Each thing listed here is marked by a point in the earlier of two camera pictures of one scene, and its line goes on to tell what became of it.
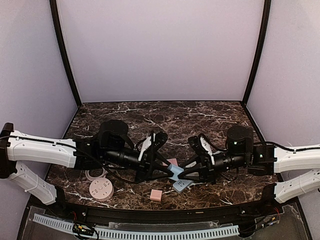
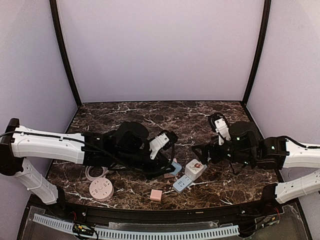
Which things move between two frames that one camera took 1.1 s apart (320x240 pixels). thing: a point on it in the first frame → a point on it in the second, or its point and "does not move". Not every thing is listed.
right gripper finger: [193, 173] → [204, 152]
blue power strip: [181, 185] does not move
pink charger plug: [156, 195] does not move
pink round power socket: [101, 189] does not move
